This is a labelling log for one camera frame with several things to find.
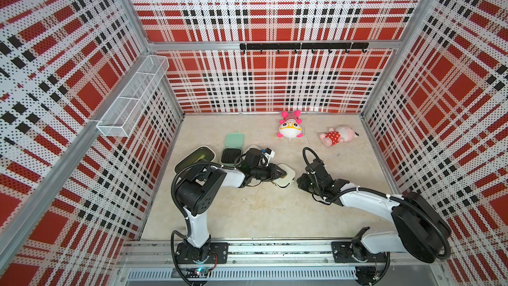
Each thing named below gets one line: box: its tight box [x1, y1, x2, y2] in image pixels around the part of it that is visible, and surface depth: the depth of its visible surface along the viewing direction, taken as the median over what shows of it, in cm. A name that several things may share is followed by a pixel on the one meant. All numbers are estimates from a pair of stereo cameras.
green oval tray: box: [173, 145, 217, 175], surface depth 97 cm
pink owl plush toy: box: [277, 109, 304, 140], surface depth 109 cm
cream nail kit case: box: [272, 163, 296, 189], surface depth 92 cm
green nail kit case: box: [220, 130, 245, 168], surface depth 107 cm
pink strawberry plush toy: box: [318, 124, 360, 147], surface depth 106 cm
